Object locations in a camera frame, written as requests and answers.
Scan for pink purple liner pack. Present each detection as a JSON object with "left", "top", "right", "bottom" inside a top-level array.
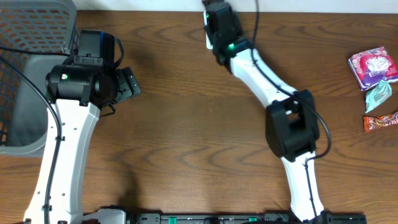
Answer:
[{"left": 348, "top": 47, "right": 397, "bottom": 91}]

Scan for orange Top chocolate bar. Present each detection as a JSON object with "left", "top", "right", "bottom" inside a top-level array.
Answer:
[{"left": 364, "top": 112, "right": 397, "bottom": 133}]

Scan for teal snack wrapper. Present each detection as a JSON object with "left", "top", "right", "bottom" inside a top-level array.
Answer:
[{"left": 365, "top": 80, "right": 392, "bottom": 113}]

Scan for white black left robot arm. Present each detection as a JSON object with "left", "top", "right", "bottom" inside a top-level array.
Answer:
[{"left": 24, "top": 30, "right": 141, "bottom": 224}]

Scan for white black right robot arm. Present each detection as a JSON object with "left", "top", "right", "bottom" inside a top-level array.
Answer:
[{"left": 203, "top": 0, "right": 324, "bottom": 223}]

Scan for white barcode scanner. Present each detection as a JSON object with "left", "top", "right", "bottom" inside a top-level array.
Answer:
[{"left": 203, "top": 10, "right": 213, "bottom": 50}]

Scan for grey plastic basket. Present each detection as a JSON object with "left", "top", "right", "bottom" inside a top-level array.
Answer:
[{"left": 1, "top": 0, "right": 79, "bottom": 157}]

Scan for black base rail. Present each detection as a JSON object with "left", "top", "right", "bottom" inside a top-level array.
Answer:
[{"left": 126, "top": 212, "right": 367, "bottom": 224}]

